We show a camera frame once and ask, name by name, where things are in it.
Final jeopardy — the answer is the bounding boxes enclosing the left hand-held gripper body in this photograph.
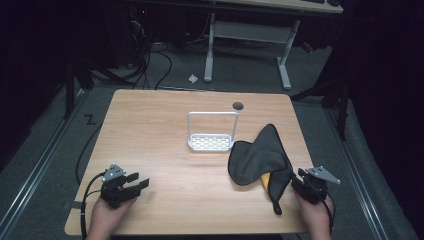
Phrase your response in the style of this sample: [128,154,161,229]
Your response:
[99,163,135,210]

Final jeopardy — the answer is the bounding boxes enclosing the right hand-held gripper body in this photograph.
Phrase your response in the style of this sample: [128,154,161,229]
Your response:
[291,165,342,205]

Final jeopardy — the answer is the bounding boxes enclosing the grey and yellow cloth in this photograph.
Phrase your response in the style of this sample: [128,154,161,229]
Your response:
[227,123,295,216]

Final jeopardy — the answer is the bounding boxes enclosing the white wire rack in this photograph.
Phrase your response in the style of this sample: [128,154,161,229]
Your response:
[186,111,240,153]

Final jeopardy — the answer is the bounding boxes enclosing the person's left hand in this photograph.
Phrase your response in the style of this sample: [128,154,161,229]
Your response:
[85,196,138,240]

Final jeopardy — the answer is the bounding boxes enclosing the person's right hand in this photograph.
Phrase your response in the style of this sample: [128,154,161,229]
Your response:
[294,191,335,240]

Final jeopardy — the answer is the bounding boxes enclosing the dark tape strip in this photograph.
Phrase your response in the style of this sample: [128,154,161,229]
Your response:
[62,199,88,211]

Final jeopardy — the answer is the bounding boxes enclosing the black metal stand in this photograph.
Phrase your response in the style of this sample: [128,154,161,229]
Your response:
[62,49,95,120]
[289,63,355,142]

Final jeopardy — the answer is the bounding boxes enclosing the right hand-held gripper black cable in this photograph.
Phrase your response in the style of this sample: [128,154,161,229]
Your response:
[320,191,336,235]

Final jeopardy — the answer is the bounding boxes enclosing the hand-held gripper black cable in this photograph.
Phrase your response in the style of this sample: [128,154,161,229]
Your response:
[79,171,105,240]
[320,191,336,235]

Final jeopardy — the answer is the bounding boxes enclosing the left hand-held gripper black cable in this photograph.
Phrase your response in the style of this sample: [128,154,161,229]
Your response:
[79,171,105,240]

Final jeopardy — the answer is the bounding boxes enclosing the metal floor rail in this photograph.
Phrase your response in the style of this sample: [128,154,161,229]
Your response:
[323,106,390,240]
[0,89,88,232]

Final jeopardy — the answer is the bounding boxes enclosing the thin black floor cable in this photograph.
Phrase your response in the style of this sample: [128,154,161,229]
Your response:
[74,122,103,186]

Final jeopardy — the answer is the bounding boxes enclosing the bundle of black floor cables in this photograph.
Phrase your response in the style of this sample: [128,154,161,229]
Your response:
[128,8,174,91]

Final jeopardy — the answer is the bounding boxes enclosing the grey desk frame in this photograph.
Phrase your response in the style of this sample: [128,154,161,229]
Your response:
[202,0,344,91]

